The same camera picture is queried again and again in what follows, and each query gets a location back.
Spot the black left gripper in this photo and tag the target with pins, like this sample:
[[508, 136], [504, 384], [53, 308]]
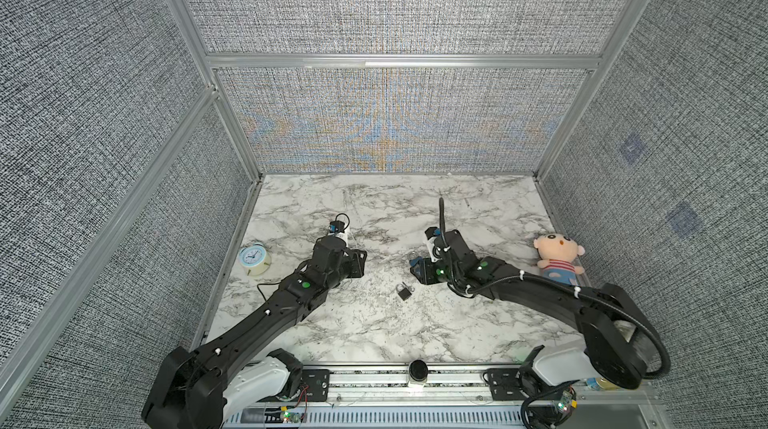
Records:
[[358, 264]]

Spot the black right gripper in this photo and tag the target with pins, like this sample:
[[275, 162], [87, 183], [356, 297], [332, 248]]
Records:
[[423, 271]]

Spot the small black padlock front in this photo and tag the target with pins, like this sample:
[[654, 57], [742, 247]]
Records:
[[404, 291]]

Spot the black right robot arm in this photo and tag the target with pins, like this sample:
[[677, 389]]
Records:
[[617, 342]]

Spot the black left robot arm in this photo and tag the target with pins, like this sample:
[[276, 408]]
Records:
[[202, 387]]

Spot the small blue alarm clock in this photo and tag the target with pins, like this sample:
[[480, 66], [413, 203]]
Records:
[[254, 259]]

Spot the pink plush doll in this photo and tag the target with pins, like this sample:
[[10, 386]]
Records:
[[557, 254]]

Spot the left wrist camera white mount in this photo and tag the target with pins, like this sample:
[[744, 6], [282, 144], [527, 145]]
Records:
[[339, 226]]

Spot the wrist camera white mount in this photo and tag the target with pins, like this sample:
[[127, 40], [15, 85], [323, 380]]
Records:
[[339, 226], [435, 244]]

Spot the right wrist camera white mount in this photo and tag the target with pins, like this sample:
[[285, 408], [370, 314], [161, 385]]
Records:
[[435, 244]]

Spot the black knob on rail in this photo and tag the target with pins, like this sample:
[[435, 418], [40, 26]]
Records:
[[418, 372]]

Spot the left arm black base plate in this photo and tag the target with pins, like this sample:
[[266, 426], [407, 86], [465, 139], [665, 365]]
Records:
[[313, 386]]

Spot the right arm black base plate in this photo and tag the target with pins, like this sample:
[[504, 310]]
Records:
[[506, 384]]

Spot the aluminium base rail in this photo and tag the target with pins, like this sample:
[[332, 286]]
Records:
[[454, 396]]

